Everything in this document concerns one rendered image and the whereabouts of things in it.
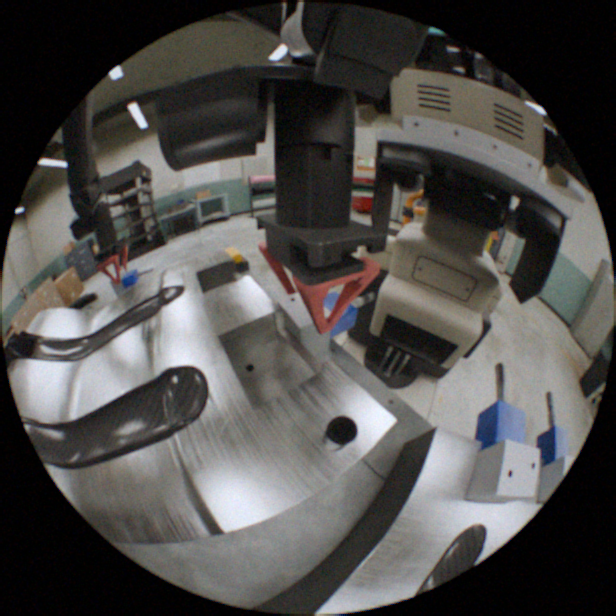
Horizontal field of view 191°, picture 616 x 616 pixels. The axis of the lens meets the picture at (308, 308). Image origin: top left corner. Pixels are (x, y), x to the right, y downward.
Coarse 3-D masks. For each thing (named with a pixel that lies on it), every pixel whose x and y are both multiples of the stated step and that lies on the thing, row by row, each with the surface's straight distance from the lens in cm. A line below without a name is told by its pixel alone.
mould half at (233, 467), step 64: (64, 320) 32; (192, 320) 14; (64, 384) 23; (128, 384) 14; (320, 384) 9; (192, 448) 9; (256, 448) 8; (320, 448) 8; (128, 512) 13; (192, 512) 10; (256, 512) 8
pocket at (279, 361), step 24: (240, 336) 12; (264, 336) 13; (288, 336) 12; (240, 360) 13; (264, 360) 13; (288, 360) 13; (312, 360) 11; (240, 384) 9; (264, 384) 12; (288, 384) 12
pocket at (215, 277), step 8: (224, 264) 21; (232, 264) 21; (200, 272) 21; (208, 272) 21; (216, 272) 21; (224, 272) 22; (232, 272) 22; (200, 280) 21; (208, 280) 22; (216, 280) 22; (224, 280) 22; (232, 280) 22; (208, 288) 22; (216, 288) 22
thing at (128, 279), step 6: (120, 270) 60; (132, 270) 57; (144, 270) 54; (150, 270) 53; (114, 276) 57; (120, 276) 56; (126, 276) 55; (132, 276) 54; (138, 276) 55; (126, 282) 55; (132, 282) 54; (114, 288) 57; (120, 288) 56; (126, 288) 57; (120, 294) 57
